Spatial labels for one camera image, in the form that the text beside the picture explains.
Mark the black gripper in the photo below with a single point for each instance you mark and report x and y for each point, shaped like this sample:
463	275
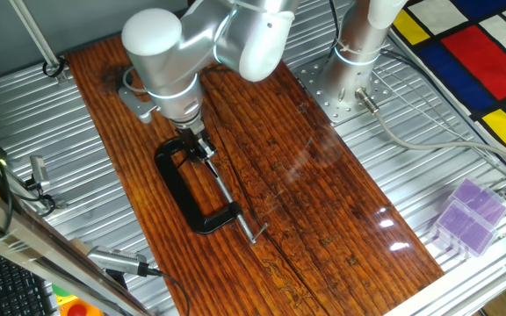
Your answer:
190	137

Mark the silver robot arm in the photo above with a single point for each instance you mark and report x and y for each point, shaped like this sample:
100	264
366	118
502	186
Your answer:
161	57

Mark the black metal C-clamp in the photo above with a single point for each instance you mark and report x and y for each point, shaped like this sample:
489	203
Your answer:
178	188

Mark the glossy brown wooden board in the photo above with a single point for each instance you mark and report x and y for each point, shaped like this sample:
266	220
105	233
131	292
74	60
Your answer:
323	197

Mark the yellow box green button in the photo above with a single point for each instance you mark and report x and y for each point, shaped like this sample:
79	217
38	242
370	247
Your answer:
61	290

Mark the orange box red button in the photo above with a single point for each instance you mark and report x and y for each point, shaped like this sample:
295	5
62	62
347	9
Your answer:
79	309

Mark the thin metal pole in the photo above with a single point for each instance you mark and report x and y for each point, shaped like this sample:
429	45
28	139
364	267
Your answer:
35	35

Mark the black keyboard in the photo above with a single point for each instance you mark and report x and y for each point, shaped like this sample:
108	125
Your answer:
11	285

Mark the clear box purple contents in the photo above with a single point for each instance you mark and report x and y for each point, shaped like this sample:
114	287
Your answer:
481	202
466	230

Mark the red blue yellow cloth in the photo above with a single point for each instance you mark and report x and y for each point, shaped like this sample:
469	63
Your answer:
477	57

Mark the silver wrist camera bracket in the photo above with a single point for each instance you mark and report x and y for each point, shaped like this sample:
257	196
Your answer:
135	103

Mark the perforated silver base plate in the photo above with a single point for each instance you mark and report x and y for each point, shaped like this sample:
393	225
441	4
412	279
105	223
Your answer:
319	88

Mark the silver ribbed camera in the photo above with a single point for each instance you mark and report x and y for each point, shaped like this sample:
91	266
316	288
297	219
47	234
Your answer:
117	261

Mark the aluminium frame beam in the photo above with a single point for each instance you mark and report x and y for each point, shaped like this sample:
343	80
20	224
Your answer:
38	246

